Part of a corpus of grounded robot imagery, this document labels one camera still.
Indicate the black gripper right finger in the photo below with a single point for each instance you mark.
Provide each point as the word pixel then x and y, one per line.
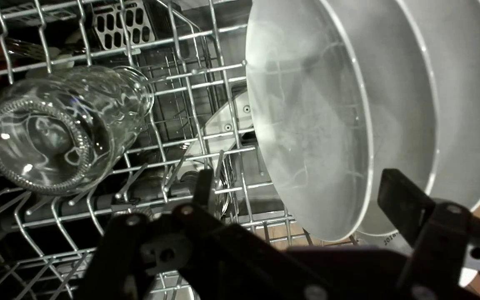
pixel 450 250

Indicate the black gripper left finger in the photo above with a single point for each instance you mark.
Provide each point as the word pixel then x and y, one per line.
pixel 195 255

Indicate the clear drinking glass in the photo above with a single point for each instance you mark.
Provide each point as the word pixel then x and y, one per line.
pixel 61 127

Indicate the dark cutlery basket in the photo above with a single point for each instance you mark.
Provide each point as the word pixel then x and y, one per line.
pixel 121 22

